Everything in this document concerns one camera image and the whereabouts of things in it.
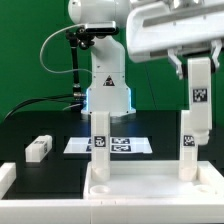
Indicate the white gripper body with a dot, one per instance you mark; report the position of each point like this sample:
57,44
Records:
153,29

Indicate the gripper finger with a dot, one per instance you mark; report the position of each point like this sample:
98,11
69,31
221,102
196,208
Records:
176,63
216,47

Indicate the white desk top tray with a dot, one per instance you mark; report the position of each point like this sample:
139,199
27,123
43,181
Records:
154,179

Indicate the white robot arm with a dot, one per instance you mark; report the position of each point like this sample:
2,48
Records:
108,90

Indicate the grey depth camera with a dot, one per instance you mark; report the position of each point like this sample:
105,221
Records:
101,28

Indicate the white front rail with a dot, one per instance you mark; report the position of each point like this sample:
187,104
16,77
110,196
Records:
173,211

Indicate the white left rail block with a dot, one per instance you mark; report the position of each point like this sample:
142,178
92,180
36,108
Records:
7,177

